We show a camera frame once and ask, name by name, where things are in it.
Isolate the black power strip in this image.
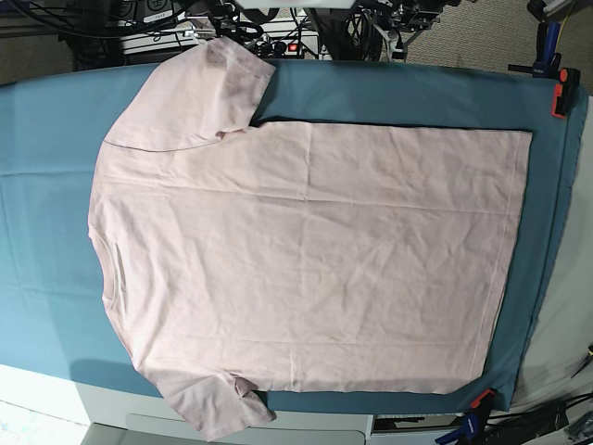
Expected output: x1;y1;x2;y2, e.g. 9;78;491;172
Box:
246;40;319;59

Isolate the blue black clamp top right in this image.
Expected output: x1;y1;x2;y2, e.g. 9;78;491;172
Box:
508;21;561;80

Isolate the white cabinet under table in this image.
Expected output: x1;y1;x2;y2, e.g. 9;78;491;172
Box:
76;383;370;444

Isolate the orange black clamp top right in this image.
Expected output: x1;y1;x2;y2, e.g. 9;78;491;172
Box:
551;68;581;119

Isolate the orange blue clamp bottom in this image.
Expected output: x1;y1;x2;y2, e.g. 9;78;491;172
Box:
435;388;498;445

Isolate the pink T-shirt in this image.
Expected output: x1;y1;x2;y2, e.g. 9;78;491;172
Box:
88;38;532;440

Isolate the teal table cloth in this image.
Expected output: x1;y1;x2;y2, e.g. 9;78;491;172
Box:
1;60;592;414

